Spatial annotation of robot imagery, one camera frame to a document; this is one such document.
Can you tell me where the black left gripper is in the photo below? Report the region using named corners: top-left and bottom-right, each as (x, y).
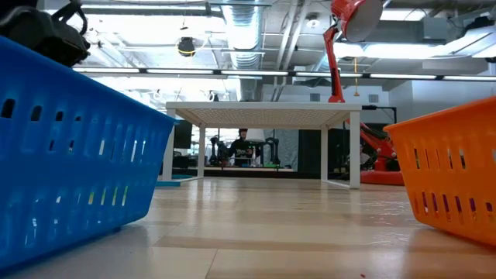
top-left (0, 0), bottom-right (92, 68)

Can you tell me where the blue plastic basket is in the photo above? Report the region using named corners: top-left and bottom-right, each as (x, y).
top-left (0, 35), bottom-right (180, 272)

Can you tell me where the white perforated metal shelf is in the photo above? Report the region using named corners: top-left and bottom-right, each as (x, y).
top-left (161, 101), bottom-right (363, 190)

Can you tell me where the red desk lamp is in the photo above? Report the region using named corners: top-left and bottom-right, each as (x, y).
top-left (322, 0), bottom-right (406, 186)

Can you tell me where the black monitor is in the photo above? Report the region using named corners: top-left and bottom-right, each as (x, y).
top-left (173, 119), bottom-right (194, 150)

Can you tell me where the blue tape strip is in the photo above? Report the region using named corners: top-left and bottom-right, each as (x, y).
top-left (156, 174), bottom-right (195, 188)

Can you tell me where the person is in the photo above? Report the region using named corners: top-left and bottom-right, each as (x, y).
top-left (227, 127), bottom-right (257, 168)

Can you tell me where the white lampshade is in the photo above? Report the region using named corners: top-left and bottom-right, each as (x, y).
top-left (246, 129), bottom-right (267, 143)

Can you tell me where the orange plastic basket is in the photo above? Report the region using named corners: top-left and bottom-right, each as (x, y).
top-left (383, 95), bottom-right (496, 249)

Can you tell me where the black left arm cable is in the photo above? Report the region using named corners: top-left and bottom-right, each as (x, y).
top-left (52, 0), bottom-right (89, 38)

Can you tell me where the black overhead camera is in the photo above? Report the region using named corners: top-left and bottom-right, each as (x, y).
top-left (177, 36), bottom-right (197, 58)

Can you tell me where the silver ventilation duct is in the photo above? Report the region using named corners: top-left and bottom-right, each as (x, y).
top-left (220, 0), bottom-right (268, 102)

